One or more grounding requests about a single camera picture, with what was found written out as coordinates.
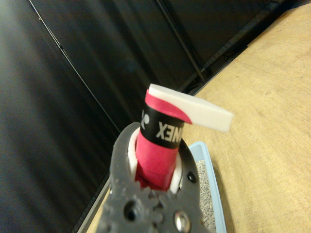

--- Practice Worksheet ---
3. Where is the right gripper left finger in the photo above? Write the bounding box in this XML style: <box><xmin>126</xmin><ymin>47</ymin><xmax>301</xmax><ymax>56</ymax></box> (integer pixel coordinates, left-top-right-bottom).
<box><xmin>98</xmin><ymin>122</ymin><xmax>163</xmax><ymax>233</ymax></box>

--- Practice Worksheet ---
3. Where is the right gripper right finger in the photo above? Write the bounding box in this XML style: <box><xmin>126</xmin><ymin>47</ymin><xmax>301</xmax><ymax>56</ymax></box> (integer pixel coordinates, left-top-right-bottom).
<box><xmin>155</xmin><ymin>142</ymin><xmax>212</xmax><ymax>233</ymax></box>

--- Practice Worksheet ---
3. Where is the white scoop with red handle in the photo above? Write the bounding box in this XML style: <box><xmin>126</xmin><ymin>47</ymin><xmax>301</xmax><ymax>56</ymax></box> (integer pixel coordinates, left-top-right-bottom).
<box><xmin>134</xmin><ymin>83</ymin><xmax>234</xmax><ymax>194</ymax></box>

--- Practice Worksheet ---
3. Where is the blue litter tray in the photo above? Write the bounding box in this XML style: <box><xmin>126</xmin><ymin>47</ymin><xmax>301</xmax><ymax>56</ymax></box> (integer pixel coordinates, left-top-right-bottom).
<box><xmin>188</xmin><ymin>142</ymin><xmax>228</xmax><ymax>233</ymax></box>

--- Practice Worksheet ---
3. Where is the black curtain stand pole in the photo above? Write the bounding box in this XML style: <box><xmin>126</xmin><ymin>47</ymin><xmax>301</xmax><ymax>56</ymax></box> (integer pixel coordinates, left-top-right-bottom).
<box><xmin>154</xmin><ymin>0</ymin><xmax>208</xmax><ymax>84</ymax></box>

